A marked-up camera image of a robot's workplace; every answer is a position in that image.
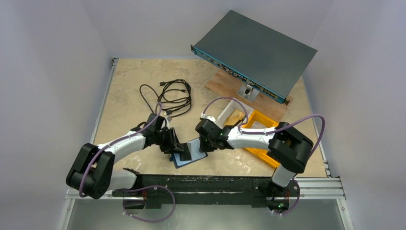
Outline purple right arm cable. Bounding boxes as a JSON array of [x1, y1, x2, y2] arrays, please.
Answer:
[[200, 96, 326, 160]]

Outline white plastic bin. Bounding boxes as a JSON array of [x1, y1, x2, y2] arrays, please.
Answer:
[[216, 100, 254, 128]]

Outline gold cards stack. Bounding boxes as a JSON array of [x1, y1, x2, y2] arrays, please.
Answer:
[[224, 109, 246, 126]]

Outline white cards in yellow bin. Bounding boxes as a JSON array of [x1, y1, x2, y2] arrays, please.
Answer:
[[252, 123, 267, 129]]

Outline aluminium table frame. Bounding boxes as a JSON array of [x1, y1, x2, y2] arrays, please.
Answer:
[[57, 57, 354, 230]]

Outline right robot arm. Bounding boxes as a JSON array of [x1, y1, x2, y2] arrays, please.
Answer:
[[195, 118, 314, 188]]

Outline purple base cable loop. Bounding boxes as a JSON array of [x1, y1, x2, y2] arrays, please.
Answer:
[[122, 185, 176, 223]]

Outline wooden board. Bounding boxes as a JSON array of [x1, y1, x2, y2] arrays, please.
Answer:
[[205, 70, 293, 121]]

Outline blue network switch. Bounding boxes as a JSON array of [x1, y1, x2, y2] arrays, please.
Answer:
[[191, 10, 317, 105]]

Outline metal stand bracket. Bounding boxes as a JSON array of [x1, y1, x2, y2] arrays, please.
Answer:
[[237, 84, 260, 102]]

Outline yellow plastic bin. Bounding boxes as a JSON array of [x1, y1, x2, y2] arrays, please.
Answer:
[[242, 110, 279, 168]]

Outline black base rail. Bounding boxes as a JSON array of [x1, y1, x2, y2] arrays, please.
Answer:
[[112, 174, 300, 211]]

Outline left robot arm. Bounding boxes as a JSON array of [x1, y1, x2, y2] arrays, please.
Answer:
[[66, 114, 190, 199]]

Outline black coiled cable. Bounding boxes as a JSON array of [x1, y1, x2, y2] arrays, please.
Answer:
[[139, 79, 192, 119]]

